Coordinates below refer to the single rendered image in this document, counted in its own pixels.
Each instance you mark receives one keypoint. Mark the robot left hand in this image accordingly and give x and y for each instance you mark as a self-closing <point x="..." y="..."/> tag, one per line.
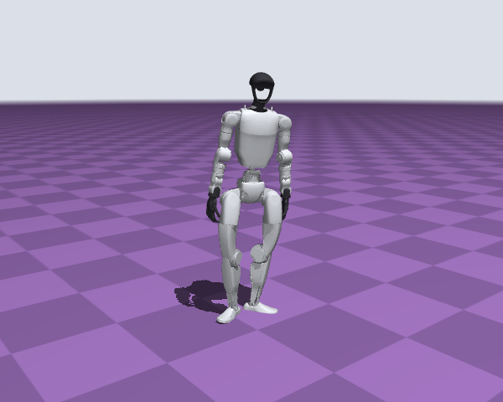
<point x="286" y="195"/>

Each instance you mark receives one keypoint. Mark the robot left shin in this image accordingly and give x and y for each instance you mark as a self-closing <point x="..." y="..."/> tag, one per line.
<point x="258" y="276"/>

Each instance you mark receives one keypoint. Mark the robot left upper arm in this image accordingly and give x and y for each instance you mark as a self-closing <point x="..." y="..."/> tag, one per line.
<point x="283" y="139"/>

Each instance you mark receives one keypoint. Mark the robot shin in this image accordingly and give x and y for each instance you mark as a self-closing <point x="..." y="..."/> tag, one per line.
<point x="231" y="280"/>
<point x="258" y="276"/>

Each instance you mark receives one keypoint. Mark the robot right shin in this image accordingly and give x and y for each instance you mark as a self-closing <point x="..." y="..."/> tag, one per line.
<point x="231" y="280"/>

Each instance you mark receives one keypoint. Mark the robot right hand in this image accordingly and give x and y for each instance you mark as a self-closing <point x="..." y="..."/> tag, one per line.
<point x="211" y="205"/>

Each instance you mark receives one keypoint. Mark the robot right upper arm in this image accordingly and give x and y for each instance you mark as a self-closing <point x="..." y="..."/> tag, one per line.
<point x="228" y="121"/>

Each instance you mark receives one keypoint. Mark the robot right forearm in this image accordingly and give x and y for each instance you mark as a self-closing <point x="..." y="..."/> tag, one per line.
<point x="217" y="173"/>

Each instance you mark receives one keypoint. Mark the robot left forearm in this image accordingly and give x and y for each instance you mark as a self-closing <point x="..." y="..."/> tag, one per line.
<point x="285" y="176"/>

